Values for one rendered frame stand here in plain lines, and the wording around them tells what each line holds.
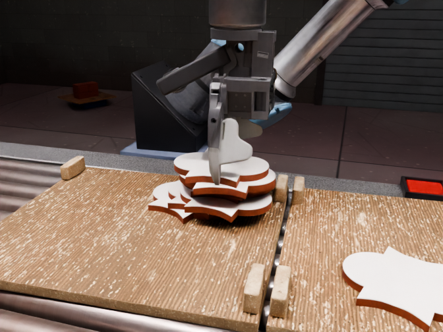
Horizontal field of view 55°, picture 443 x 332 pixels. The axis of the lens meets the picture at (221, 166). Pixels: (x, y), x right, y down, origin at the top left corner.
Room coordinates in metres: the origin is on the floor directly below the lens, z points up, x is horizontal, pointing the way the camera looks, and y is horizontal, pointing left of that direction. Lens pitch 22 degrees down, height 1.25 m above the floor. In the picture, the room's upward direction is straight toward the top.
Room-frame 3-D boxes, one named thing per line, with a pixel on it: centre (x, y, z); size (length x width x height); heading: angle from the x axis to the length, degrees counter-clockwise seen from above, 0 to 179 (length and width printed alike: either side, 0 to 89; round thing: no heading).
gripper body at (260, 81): (0.59, -0.03, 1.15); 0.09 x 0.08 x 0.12; 77
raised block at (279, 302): (0.38, -0.07, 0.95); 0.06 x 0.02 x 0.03; 166
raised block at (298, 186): (0.64, -0.13, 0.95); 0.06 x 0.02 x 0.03; 166
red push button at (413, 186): (0.70, -0.37, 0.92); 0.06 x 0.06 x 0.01; 74
